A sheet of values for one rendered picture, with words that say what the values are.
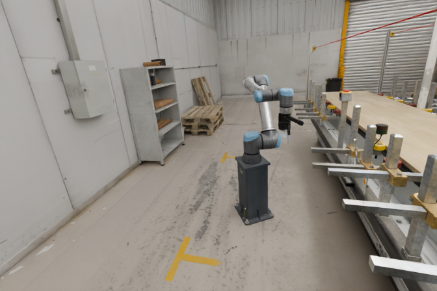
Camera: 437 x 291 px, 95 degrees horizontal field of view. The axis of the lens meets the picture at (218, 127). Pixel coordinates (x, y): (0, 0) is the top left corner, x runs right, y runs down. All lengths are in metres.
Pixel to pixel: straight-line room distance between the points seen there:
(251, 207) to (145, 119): 2.04
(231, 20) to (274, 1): 1.71
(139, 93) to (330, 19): 7.72
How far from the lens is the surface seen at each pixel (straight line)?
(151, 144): 3.38
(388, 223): 1.37
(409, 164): 1.54
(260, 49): 9.01
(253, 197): 2.06
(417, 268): 0.82
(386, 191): 1.33
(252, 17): 9.16
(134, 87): 3.25
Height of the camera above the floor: 1.50
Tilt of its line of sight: 17 degrees down
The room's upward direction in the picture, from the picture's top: 5 degrees counter-clockwise
